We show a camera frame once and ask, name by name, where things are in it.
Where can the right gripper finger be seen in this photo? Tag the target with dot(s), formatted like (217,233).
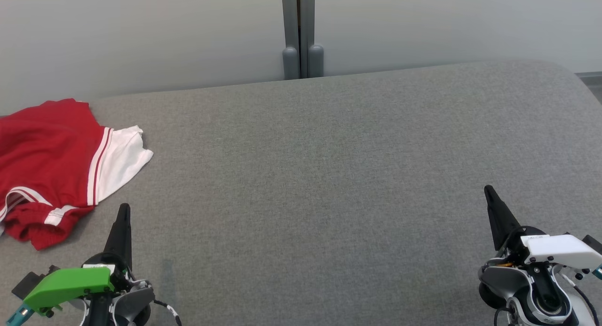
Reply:
(501,222)

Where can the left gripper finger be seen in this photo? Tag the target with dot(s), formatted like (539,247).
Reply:
(121,236)

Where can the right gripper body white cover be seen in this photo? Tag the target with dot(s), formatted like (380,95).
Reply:
(559,250)

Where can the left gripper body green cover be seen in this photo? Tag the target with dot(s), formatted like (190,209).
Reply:
(66,283)

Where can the red white-sleeved T-shirt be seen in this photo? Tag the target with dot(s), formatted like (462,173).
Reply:
(47,147)

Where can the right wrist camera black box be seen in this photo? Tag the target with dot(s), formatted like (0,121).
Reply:
(595,245)

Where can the right camera teal connector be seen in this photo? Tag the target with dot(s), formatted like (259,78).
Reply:
(598,271)

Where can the camera teal connector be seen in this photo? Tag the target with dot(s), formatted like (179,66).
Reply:
(19,315)
(598,271)

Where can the left camera teal connector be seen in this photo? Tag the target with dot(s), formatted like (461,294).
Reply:
(19,315)

